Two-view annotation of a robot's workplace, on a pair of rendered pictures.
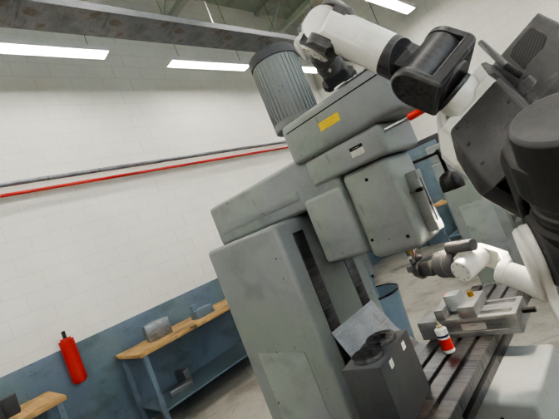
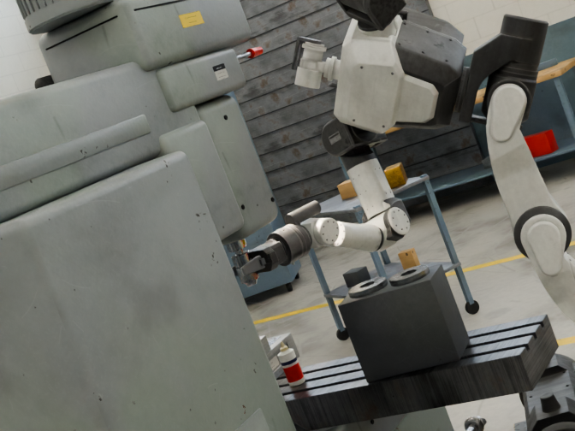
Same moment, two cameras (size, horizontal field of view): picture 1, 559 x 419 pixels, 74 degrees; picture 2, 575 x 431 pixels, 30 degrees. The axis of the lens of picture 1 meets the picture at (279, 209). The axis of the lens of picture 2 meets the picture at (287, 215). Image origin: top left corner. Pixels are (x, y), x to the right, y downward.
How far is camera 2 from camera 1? 2.75 m
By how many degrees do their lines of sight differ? 104
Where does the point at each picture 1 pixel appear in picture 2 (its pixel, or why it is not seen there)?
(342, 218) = (216, 168)
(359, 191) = (220, 132)
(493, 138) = (439, 49)
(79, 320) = not seen: outside the picture
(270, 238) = (186, 173)
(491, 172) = (455, 66)
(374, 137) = (234, 61)
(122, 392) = not seen: outside the picture
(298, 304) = (240, 304)
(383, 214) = (247, 169)
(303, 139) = (160, 28)
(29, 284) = not seen: outside the picture
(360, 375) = (438, 279)
